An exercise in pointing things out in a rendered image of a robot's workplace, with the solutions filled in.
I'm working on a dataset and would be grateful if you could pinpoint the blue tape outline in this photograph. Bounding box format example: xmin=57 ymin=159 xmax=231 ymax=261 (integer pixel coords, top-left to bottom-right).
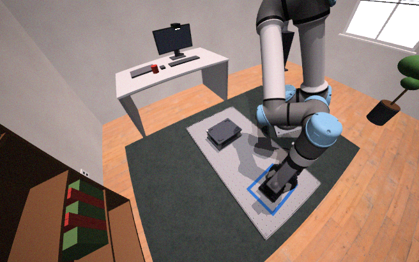
xmin=247 ymin=163 xmax=298 ymax=216

